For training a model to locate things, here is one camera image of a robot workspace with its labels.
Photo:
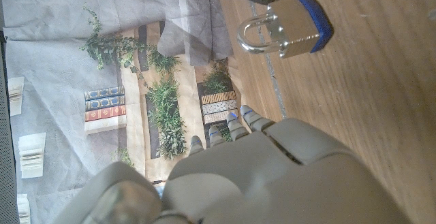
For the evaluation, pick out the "silver padlock with blue base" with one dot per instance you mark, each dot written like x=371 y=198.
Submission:
x=296 y=26

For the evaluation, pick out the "printed fabric backdrop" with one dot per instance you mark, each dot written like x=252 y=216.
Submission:
x=68 y=64

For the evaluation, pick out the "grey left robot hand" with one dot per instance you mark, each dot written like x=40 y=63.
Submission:
x=272 y=183

